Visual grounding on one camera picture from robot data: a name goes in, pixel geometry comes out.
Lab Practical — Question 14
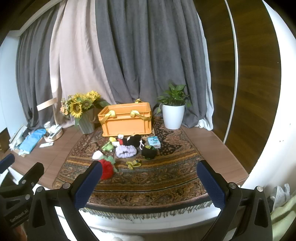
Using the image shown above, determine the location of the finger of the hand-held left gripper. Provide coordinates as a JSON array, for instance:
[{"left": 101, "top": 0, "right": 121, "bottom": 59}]
[
  {"left": 0, "top": 153, "right": 16, "bottom": 174},
  {"left": 14, "top": 162, "right": 45, "bottom": 197}
]

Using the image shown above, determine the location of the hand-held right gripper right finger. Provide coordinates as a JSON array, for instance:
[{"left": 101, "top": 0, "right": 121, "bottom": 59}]
[{"left": 196, "top": 160, "right": 274, "bottom": 241}]

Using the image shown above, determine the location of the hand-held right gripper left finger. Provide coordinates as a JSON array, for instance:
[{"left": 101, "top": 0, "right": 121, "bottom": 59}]
[{"left": 27, "top": 160, "right": 103, "bottom": 241}]

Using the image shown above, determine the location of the purple knitted scrunchie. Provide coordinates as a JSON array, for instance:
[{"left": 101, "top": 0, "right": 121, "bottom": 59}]
[{"left": 115, "top": 145, "right": 137, "bottom": 159}]

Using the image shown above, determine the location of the black mouse plush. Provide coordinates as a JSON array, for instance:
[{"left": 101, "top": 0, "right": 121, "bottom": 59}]
[{"left": 117, "top": 134, "right": 145, "bottom": 149}]

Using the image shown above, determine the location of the orange plastic crate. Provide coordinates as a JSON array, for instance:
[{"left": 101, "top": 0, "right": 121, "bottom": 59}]
[{"left": 97, "top": 99, "right": 155, "bottom": 139}]

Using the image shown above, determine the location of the light blue tissue packet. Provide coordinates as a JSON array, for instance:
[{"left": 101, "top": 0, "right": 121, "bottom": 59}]
[{"left": 147, "top": 136, "right": 162, "bottom": 149}]

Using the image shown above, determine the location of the red strawberry plush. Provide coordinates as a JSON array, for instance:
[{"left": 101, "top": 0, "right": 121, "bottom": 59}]
[{"left": 99, "top": 156, "right": 118, "bottom": 181}]

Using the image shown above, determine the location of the blue cloth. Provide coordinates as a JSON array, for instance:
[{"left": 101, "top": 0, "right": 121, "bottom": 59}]
[{"left": 18, "top": 128, "right": 48, "bottom": 154}]

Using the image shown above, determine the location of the round wooden tray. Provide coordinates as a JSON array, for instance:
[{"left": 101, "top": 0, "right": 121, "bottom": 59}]
[{"left": 43, "top": 129, "right": 63, "bottom": 142}]

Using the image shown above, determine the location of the yellow green knitted toy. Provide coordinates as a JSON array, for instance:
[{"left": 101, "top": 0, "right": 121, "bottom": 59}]
[{"left": 126, "top": 159, "right": 141, "bottom": 171}]

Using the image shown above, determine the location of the patterned brown rug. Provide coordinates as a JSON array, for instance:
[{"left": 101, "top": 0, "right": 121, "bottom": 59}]
[{"left": 52, "top": 116, "right": 214, "bottom": 223}]

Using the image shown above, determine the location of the green ribbed vase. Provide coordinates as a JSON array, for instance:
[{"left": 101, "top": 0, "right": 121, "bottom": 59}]
[{"left": 78, "top": 108, "right": 96, "bottom": 134}]

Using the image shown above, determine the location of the white crumpled cloth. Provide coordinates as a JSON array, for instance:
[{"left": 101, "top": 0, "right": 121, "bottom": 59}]
[{"left": 269, "top": 183, "right": 290, "bottom": 207}]

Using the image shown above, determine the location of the black green round plush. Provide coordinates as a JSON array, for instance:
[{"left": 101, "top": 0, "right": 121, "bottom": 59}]
[{"left": 141, "top": 146, "right": 158, "bottom": 159}]

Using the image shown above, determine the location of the light wooden board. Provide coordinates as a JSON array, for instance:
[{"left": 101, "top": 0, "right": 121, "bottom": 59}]
[{"left": 37, "top": 97, "right": 58, "bottom": 126}]

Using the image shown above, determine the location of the white sheer curtain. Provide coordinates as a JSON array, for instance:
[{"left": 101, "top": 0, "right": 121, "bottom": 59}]
[{"left": 198, "top": 23, "right": 214, "bottom": 131}]

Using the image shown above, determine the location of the light green cloth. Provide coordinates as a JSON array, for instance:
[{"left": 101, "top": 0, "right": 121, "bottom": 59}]
[{"left": 269, "top": 199, "right": 296, "bottom": 241}]

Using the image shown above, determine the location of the sunflower bouquet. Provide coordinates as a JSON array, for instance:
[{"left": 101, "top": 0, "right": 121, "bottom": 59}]
[{"left": 60, "top": 90, "right": 111, "bottom": 127}]

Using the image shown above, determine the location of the white plant pot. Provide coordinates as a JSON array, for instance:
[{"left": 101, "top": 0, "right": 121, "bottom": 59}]
[{"left": 162, "top": 104, "right": 185, "bottom": 130}]

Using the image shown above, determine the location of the grey curtain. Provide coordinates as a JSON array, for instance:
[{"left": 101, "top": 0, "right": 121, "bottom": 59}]
[
  {"left": 15, "top": 14, "right": 64, "bottom": 129},
  {"left": 95, "top": 0, "right": 214, "bottom": 129}
]

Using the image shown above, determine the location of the green potted plant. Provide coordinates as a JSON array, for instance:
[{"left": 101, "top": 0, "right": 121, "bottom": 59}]
[{"left": 155, "top": 83, "right": 192, "bottom": 115}]

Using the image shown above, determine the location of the wooden wardrobe door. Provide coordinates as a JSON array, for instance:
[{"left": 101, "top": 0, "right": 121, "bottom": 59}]
[{"left": 194, "top": 0, "right": 281, "bottom": 174}]

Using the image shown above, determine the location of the beige curtain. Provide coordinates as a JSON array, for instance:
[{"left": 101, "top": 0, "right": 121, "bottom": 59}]
[{"left": 50, "top": 0, "right": 117, "bottom": 129}]

